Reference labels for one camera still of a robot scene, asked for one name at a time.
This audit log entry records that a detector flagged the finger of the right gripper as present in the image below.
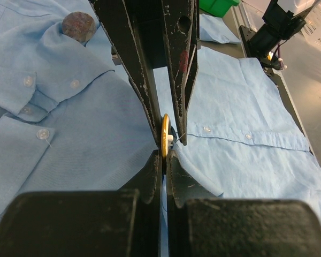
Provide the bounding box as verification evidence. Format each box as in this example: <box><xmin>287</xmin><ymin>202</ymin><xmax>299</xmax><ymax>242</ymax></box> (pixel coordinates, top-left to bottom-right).
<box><xmin>161</xmin><ymin>0</ymin><xmax>200</xmax><ymax>145</ymax></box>
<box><xmin>90</xmin><ymin>1</ymin><xmax>162</xmax><ymax>147</ymax></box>

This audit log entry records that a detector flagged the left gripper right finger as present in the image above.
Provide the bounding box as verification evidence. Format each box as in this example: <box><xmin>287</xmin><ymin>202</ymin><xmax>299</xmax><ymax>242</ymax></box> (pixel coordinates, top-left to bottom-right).
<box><xmin>166</xmin><ymin>150</ymin><xmax>321</xmax><ymax>256</ymax></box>

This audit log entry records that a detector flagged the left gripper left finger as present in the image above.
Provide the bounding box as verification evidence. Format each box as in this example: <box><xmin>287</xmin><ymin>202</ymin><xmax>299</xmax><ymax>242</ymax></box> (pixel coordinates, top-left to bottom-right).
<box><xmin>0</xmin><ymin>150</ymin><xmax>162</xmax><ymax>256</ymax></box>

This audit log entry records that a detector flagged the round white brooch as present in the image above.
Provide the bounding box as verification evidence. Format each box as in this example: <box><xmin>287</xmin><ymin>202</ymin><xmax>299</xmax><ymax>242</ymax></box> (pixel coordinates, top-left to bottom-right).
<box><xmin>62</xmin><ymin>11</ymin><xmax>97</xmax><ymax>43</ymax></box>

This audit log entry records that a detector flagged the round gold brooch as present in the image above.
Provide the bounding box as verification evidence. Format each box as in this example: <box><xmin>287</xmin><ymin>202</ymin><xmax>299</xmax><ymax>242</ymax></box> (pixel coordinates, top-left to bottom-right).
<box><xmin>160</xmin><ymin>114</ymin><xmax>174</xmax><ymax>158</ymax></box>

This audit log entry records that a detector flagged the light blue shirt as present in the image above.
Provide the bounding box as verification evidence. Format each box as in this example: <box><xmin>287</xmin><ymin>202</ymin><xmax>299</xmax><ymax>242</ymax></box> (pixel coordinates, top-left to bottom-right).
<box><xmin>0</xmin><ymin>0</ymin><xmax>321</xmax><ymax>257</ymax></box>

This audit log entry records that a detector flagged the green plastic bin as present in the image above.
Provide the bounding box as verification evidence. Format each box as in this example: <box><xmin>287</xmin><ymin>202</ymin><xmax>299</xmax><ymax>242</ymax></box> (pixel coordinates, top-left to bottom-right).
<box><xmin>199</xmin><ymin>0</ymin><xmax>241</xmax><ymax>18</ymax></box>

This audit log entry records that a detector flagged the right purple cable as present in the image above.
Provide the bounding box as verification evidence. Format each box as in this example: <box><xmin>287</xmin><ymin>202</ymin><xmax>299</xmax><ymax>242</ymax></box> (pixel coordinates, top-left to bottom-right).
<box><xmin>274</xmin><ymin>40</ymin><xmax>287</xmax><ymax>70</ymax></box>

